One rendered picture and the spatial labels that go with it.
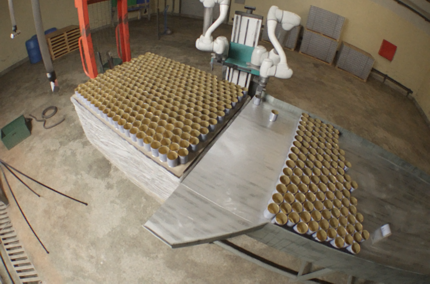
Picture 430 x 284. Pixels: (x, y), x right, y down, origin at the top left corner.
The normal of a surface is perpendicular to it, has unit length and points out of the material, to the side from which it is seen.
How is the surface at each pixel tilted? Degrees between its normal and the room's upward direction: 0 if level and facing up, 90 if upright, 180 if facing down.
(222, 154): 0
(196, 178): 0
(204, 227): 0
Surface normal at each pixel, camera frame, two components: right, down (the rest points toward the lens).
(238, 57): -0.42, 0.56
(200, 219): 0.10, -0.76
